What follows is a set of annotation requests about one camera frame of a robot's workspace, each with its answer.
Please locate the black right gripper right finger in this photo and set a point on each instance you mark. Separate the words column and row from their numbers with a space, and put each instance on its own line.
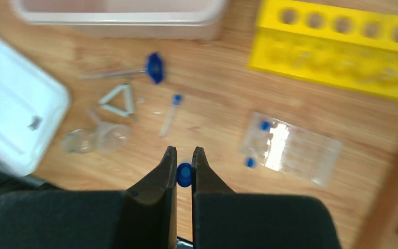
column 223, row 218

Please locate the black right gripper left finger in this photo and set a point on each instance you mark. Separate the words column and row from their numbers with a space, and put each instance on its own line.
column 142, row 216

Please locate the blue-capped tube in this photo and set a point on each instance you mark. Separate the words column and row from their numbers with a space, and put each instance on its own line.
column 176, row 101
column 184, row 173
column 250, row 162
column 266, row 126

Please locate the small glass beaker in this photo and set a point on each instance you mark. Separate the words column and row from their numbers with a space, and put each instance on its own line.
column 79, row 141

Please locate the white clay triangle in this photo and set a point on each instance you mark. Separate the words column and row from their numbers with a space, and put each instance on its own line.
column 119, row 101

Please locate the syringe with blue base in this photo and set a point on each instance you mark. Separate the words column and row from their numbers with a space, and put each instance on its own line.
column 154, row 68

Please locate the clear plastic funnel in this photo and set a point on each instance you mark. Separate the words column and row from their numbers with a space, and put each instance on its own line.
column 110, row 137

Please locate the clear well plate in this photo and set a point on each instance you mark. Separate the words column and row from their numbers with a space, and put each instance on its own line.
column 291, row 149

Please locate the white bin lid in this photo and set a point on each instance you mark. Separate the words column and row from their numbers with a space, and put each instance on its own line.
column 32, row 107

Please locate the pink plastic bin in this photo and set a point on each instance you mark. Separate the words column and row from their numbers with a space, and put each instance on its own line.
column 188, row 20

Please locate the yellow test tube rack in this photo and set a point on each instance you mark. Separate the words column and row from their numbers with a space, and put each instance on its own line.
column 341, row 47

